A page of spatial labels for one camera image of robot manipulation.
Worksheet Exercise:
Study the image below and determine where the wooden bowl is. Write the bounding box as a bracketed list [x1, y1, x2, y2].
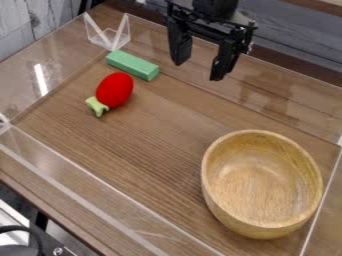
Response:
[200, 129, 323, 240]

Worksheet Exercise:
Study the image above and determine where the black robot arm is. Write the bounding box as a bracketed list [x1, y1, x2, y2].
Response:
[165, 0, 257, 81]

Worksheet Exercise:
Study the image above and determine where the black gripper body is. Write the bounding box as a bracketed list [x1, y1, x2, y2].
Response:
[165, 0, 257, 44]

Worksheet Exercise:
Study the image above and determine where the black cable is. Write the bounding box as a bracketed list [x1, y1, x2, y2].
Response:
[0, 225, 45, 256]

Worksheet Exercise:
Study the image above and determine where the clear acrylic tray wall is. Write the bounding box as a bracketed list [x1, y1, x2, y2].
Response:
[0, 7, 342, 256]

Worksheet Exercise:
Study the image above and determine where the black table leg bracket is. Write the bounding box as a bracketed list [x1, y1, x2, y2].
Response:
[29, 210, 77, 256]

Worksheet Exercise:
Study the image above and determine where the red plush strawberry toy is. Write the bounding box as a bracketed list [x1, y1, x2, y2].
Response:
[85, 72, 133, 118]

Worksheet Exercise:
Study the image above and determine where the green rectangular block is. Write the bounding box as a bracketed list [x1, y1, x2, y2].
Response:
[105, 50, 160, 81]

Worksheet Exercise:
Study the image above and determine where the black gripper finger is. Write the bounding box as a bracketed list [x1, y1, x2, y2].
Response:
[166, 17, 192, 66]
[209, 28, 245, 81]

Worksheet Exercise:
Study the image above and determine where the clear acrylic corner bracket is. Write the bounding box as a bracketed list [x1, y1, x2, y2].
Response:
[82, 13, 130, 51]

